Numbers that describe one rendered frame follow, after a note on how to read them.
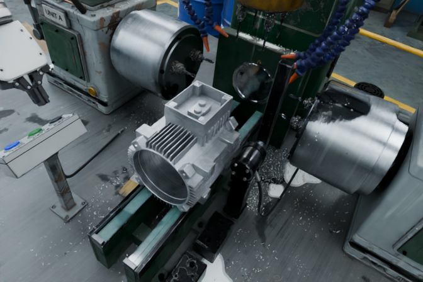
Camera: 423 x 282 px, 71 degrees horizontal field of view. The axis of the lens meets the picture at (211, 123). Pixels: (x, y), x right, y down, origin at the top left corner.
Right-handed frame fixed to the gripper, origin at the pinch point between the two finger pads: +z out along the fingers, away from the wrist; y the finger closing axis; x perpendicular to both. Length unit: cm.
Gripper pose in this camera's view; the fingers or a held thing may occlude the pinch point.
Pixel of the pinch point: (39, 95)
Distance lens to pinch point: 74.8
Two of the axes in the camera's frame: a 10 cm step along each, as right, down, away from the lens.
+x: -7.7, 0.3, 6.4
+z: 3.6, 8.5, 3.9
